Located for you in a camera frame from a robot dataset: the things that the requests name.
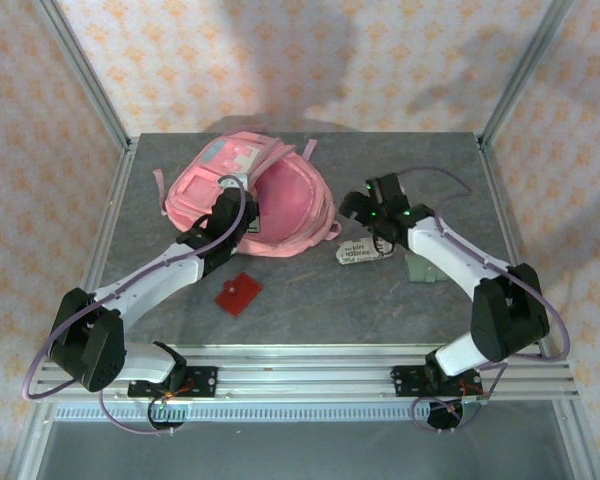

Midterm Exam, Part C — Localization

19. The white printed glasses case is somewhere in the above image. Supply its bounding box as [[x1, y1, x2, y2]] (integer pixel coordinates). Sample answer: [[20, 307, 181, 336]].
[[332, 238, 396, 265]]

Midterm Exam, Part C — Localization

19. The pink backpack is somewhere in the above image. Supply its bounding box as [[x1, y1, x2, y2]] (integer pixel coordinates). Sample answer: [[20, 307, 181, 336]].
[[152, 128, 342, 260]]

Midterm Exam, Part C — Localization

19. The green wallet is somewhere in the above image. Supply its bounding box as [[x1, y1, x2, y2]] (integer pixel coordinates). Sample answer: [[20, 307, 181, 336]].
[[404, 252, 447, 285]]

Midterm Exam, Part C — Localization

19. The red wallet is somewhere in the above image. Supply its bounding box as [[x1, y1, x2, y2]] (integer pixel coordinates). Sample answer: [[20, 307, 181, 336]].
[[214, 272, 265, 319]]

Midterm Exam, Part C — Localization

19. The small circuit board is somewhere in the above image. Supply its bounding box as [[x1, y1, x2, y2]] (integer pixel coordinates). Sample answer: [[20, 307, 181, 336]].
[[459, 393, 487, 417]]

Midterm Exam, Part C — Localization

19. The grey lower panel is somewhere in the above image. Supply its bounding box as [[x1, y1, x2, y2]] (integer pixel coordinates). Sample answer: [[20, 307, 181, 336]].
[[34, 422, 569, 480]]

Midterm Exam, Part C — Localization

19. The aluminium side rail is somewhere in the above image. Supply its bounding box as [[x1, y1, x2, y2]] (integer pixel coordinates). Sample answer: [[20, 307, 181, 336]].
[[58, 139, 140, 362], [477, 138, 550, 361]]

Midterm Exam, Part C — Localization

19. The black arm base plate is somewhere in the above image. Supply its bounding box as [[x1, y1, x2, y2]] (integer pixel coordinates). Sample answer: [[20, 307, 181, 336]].
[[127, 366, 219, 400], [390, 364, 481, 399]]

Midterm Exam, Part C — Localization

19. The aluminium front rail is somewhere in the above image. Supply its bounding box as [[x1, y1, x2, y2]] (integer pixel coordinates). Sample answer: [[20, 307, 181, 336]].
[[33, 343, 580, 402]]

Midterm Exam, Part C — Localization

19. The aluminium frame post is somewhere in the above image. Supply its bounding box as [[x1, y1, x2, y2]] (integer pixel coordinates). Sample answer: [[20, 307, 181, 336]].
[[478, 0, 580, 149], [32, 0, 132, 151]]

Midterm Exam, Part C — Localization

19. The grey slotted cable duct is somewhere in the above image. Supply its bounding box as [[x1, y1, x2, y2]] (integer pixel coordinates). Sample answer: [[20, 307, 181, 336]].
[[52, 403, 556, 423]]

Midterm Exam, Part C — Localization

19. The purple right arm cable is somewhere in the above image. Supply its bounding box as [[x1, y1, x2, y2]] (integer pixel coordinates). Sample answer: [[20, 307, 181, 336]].
[[397, 165, 571, 434]]

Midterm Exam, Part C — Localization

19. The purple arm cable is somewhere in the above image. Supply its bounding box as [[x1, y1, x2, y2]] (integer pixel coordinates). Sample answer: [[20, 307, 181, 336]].
[[397, 165, 571, 434], [23, 173, 249, 437]]

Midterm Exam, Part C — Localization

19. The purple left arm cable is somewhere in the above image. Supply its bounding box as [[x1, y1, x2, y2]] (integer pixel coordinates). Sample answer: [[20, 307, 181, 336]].
[[23, 173, 249, 437]]

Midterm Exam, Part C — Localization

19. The aluminium frame leg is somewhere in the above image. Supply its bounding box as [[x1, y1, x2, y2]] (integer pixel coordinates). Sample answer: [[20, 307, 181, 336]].
[[7, 399, 54, 480], [554, 399, 599, 480]]

